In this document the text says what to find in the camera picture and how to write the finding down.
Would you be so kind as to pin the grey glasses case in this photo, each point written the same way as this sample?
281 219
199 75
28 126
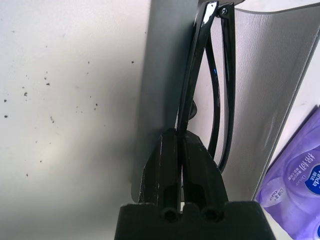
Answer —
165 62

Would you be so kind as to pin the black sunglasses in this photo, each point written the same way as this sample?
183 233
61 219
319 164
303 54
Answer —
198 50

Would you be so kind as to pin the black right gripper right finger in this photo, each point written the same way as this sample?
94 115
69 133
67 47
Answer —
202 175

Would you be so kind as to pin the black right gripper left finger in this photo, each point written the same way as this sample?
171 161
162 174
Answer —
160 175

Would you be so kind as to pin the purple tissue box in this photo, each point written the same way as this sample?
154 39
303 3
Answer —
295 175

